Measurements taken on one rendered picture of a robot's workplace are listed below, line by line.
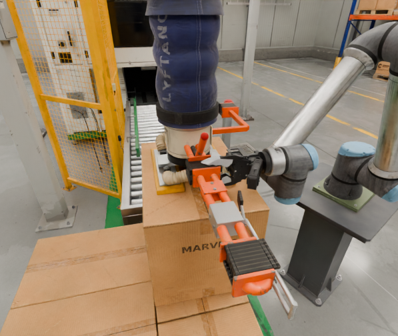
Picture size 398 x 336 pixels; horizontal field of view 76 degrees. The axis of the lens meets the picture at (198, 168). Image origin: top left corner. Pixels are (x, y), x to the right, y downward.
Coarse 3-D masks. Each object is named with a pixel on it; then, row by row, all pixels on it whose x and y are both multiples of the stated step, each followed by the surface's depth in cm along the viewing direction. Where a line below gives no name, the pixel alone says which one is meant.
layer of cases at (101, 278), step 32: (32, 256) 129; (64, 256) 129; (96, 256) 129; (128, 256) 129; (32, 288) 114; (64, 288) 114; (96, 288) 114; (128, 288) 114; (32, 320) 102; (64, 320) 102; (96, 320) 102; (128, 320) 102; (160, 320) 102; (192, 320) 102; (224, 320) 102; (256, 320) 102
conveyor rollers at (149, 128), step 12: (132, 108) 332; (144, 108) 334; (132, 120) 295; (144, 120) 296; (156, 120) 299; (132, 132) 265; (144, 132) 266; (156, 132) 269; (132, 144) 241; (132, 156) 220; (132, 168) 204; (132, 180) 189; (132, 192) 175; (132, 204) 166
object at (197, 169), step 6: (198, 156) 78; (204, 156) 78; (210, 156) 78; (186, 162) 76; (192, 162) 77; (198, 162) 77; (192, 168) 74; (198, 168) 74; (204, 168) 72; (210, 168) 72; (216, 168) 72; (222, 168) 74; (186, 174) 78; (192, 174) 72; (198, 174) 72; (204, 174) 72; (210, 174) 73; (216, 174) 73; (192, 180) 73; (210, 180) 74; (198, 186) 74
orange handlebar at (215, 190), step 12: (240, 120) 111; (216, 132) 102; (228, 132) 104; (192, 156) 82; (204, 180) 70; (216, 180) 70; (204, 192) 64; (216, 192) 64; (240, 228) 54; (228, 240) 51; (252, 288) 42; (264, 288) 42
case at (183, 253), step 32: (192, 192) 89; (256, 192) 88; (160, 224) 75; (192, 224) 77; (256, 224) 83; (160, 256) 81; (192, 256) 84; (160, 288) 89; (192, 288) 93; (224, 288) 97
